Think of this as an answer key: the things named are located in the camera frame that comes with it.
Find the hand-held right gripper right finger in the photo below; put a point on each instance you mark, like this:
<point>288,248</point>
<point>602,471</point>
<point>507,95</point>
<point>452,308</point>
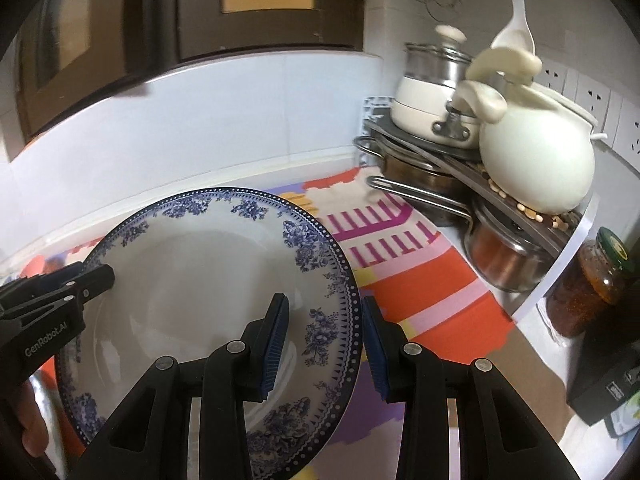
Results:
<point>375,345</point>

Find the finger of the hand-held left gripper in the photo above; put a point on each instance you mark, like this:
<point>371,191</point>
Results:
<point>45,282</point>
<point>95,282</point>

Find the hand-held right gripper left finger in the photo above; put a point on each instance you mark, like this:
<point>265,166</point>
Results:
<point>277,345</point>

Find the blue floral white plate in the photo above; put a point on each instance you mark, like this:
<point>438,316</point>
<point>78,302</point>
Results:
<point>200,270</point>

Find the person's left hand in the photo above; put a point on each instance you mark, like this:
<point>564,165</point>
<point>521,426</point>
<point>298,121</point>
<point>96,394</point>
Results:
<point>32,420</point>

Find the colourful patterned table mat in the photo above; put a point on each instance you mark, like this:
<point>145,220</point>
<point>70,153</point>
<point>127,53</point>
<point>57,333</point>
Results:
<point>440,280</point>

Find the wooden bead trivet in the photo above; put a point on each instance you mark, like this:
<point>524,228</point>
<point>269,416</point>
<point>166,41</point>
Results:
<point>530,210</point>

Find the glass jar with dark lid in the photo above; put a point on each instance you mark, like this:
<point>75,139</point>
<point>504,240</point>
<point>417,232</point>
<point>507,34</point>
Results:
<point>585,290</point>

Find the black box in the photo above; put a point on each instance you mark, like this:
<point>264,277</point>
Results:
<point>605,360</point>

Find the cream pot with steel lid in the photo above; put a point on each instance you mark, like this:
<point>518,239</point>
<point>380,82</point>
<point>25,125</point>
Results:
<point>420,105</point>

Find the white ceramic pot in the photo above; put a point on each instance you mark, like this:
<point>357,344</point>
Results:
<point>535,160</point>

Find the green white packet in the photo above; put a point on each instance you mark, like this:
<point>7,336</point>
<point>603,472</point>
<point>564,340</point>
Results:
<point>622,420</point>

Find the white rice spoon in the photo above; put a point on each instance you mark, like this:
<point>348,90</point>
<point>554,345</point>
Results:
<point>512,35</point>

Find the dark wooden window frame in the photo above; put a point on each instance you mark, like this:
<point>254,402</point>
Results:
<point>150,10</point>

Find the white wall socket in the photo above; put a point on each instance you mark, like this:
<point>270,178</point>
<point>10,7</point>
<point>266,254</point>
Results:
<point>627,127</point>
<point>592,100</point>
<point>556,77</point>

